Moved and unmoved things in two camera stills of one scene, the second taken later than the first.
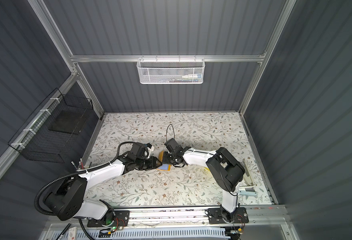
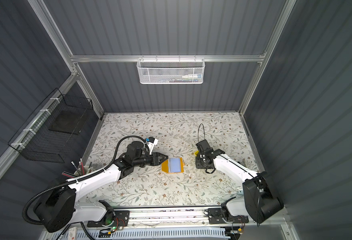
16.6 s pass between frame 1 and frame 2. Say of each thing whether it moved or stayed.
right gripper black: moved
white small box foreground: stayed
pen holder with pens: stayed
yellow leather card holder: moved
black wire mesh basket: stayed
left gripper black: stayed
